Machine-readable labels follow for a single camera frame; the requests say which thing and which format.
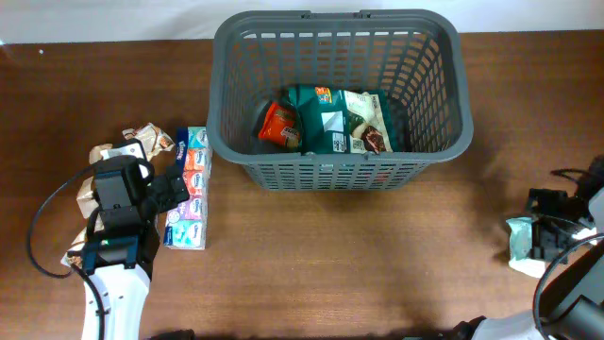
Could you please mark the brown bread bag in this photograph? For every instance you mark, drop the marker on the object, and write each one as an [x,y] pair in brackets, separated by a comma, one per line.
[86,204]
[153,138]

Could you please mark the pale green wipes packet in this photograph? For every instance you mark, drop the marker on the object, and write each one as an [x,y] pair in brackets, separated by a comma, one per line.
[520,245]

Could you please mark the green snack bag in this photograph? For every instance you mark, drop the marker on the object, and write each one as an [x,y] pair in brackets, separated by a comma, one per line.
[335,121]

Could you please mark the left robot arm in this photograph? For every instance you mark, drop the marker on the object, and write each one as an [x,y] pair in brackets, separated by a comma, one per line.
[122,241]

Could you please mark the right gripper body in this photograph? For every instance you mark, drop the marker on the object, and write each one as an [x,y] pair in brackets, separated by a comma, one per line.
[556,214]

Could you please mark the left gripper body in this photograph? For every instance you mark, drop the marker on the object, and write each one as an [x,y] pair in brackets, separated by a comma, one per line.
[148,209]

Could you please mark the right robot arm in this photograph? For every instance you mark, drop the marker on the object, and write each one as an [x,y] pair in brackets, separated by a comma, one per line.
[568,299]

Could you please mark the orange spaghetti packet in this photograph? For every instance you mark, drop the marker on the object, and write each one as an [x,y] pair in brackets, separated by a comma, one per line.
[279,127]

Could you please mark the grey plastic basket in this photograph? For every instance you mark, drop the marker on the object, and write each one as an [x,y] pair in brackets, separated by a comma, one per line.
[412,55]

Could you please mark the Kleenex tissue multipack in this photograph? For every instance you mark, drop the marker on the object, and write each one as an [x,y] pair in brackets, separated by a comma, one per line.
[186,224]

